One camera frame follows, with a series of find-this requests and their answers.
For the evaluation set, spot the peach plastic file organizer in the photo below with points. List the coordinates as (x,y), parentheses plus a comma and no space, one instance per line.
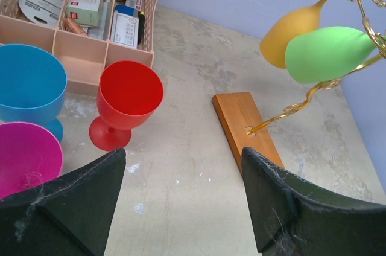
(84,58)

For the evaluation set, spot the gold wire glass rack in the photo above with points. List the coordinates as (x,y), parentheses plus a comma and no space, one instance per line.
(376,55)

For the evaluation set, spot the black yellow marker pen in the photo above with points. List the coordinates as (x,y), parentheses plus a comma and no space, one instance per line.
(141,28)

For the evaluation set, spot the pink plastic wine glass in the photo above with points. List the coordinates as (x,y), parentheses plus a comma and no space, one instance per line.
(30,156)

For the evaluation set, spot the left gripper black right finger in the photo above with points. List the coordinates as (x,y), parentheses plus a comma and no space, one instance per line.
(293,216)

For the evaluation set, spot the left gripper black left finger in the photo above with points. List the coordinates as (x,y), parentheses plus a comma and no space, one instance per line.
(69,215)

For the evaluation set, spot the blue plastic wine glass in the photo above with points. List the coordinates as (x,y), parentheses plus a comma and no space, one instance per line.
(33,87)

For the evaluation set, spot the white medicine box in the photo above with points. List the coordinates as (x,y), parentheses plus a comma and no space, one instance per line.
(85,12)

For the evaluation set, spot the green plastic wine glass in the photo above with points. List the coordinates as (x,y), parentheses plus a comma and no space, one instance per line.
(326,53)

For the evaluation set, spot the orange plastic wine glass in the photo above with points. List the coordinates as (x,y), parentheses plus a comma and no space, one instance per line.
(297,22)

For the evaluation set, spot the copper coloured tube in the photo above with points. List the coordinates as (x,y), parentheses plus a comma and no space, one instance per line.
(74,27)

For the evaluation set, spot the wooden rack base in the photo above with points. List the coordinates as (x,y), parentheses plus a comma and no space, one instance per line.
(238,114)

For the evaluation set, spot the red plastic wine glass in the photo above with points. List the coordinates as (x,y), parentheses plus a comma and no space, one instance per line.
(128,93)

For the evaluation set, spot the white blue box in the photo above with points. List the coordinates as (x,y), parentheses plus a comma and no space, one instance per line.
(125,27)

